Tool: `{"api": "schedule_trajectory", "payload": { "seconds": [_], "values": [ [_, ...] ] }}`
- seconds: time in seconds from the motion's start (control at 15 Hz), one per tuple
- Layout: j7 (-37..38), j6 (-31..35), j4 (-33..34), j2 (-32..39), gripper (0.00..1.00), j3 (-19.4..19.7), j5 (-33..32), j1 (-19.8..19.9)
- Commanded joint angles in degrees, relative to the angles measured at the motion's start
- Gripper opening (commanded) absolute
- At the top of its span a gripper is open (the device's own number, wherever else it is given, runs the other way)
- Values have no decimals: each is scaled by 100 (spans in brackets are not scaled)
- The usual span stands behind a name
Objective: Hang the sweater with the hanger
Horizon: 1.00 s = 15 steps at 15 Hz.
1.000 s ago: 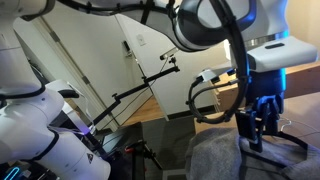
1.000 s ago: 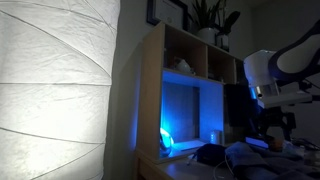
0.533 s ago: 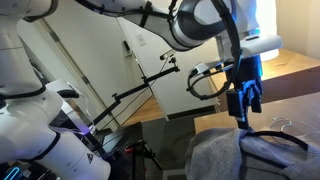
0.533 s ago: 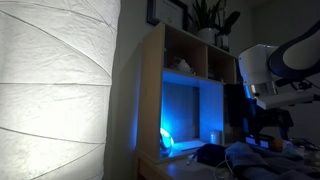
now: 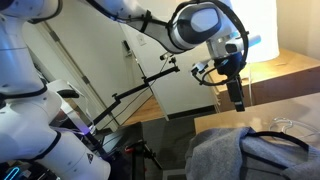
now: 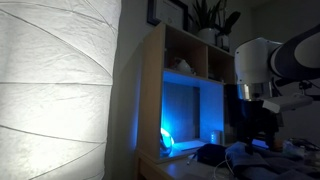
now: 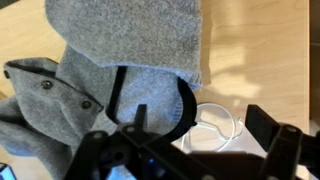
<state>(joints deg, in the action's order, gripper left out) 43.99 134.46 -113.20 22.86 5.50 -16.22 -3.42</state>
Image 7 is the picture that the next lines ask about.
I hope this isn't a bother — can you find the black clothes hanger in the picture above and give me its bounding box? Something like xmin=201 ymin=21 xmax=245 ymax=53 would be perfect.
xmin=105 ymin=65 xmax=198 ymax=144

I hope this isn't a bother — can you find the gray knit sweater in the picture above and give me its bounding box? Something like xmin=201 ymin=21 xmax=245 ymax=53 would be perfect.
xmin=0 ymin=0 xmax=204 ymax=180

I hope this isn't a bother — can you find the blue lit box device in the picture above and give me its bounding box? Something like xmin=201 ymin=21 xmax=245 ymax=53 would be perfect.
xmin=0 ymin=163 xmax=17 ymax=180

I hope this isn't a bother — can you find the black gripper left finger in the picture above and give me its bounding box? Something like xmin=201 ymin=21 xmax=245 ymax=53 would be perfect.
xmin=63 ymin=104 xmax=201 ymax=180

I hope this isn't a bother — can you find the white cable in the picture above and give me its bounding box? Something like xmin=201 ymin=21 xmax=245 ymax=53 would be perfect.
xmin=181 ymin=102 xmax=246 ymax=153

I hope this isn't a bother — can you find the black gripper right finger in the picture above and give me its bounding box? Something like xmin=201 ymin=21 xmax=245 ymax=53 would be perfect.
xmin=244 ymin=104 xmax=320 ymax=180

